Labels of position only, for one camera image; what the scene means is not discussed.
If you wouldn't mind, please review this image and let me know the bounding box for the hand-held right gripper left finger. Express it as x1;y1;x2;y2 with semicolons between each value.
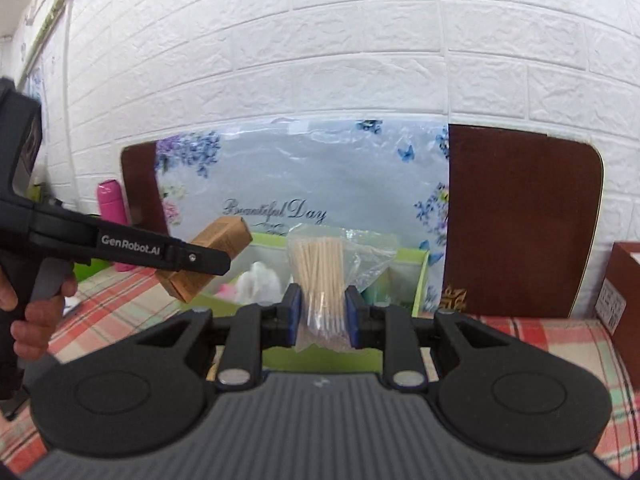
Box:
135;284;304;391

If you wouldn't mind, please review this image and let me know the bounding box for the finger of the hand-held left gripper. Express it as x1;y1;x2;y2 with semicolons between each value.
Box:
167;237;232;277

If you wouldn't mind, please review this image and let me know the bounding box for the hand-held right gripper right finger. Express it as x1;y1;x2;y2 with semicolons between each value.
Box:
345;285;512;391

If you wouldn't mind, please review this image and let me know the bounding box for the brown cardboard small box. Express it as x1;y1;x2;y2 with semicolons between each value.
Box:
157;216;253;304

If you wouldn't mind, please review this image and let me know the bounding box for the bag of wooden toothpicks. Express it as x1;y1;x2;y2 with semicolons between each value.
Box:
285;224;399;354

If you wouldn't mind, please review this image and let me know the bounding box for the large green cardboard box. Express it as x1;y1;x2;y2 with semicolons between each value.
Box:
189;231;432;372

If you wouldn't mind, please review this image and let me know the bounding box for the person's left hand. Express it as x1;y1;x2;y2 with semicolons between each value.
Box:
0;262;79;361

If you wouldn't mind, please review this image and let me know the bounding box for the small green box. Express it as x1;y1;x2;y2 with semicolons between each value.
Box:
74;259;112;281

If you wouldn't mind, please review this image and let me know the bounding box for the pink thermos bottle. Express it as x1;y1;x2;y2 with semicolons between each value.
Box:
97;178;133;274

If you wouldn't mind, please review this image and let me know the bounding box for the floral printed plastic package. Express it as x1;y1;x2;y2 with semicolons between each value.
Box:
154;119;450;262

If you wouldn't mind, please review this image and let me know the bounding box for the brown wooden headboard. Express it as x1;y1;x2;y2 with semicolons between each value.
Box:
120;124;604;319

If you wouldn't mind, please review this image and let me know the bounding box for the plaid bed sheet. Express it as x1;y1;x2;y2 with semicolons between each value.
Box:
0;266;640;477

